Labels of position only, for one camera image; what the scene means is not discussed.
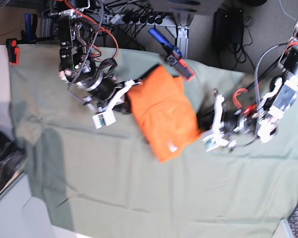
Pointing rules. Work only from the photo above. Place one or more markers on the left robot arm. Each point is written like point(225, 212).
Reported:
point(259, 107)

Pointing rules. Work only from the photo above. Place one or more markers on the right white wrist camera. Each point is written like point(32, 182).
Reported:
point(105, 118)

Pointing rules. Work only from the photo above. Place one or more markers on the orange T-shirt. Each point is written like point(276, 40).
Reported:
point(164, 114)

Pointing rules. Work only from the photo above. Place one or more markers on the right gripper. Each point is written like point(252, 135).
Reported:
point(103, 89)

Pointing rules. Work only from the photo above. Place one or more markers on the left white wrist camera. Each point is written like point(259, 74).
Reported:
point(213, 141)

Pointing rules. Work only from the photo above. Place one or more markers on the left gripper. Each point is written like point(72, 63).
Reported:
point(227, 123)

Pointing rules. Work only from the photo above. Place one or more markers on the black power adapter right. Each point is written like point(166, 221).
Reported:
point(220, 29)

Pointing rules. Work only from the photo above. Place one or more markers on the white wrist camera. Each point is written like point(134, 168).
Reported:
point(105, 118)
point(213, 141)

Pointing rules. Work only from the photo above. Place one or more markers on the blue clamp at centre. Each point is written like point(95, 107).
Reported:
point(174, 56)

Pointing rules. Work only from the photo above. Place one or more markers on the black plastic bag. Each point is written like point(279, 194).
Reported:
point(12, 157)

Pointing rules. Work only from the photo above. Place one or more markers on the black power adapter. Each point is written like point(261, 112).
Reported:
point(236, 25)
point(220, 29)

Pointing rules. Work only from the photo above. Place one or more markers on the green table cloth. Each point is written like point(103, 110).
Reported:
point(106, 183)

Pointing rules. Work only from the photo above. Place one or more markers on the aluminium frame post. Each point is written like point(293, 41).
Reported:
point(179, 28)

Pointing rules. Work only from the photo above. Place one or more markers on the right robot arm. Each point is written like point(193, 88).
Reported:
point(79, 56)

